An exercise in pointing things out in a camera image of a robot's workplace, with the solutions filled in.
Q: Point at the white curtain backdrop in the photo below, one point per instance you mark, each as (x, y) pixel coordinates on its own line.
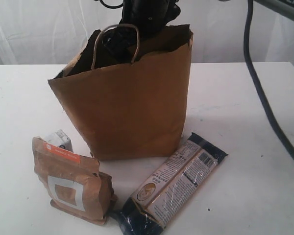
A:
(54, 31)

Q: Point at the brown kraft pouch orange label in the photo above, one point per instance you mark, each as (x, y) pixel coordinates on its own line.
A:
(74, 182)

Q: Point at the small white carton box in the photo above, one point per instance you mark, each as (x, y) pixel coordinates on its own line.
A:
(60, 139)

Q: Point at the dark blue biscuit packet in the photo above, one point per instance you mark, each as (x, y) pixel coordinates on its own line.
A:
(160, 197)

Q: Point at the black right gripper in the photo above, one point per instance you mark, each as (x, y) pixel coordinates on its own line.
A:
(149, 16)

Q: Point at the brown paper bag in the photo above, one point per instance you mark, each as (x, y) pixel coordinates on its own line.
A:
(130, 110)

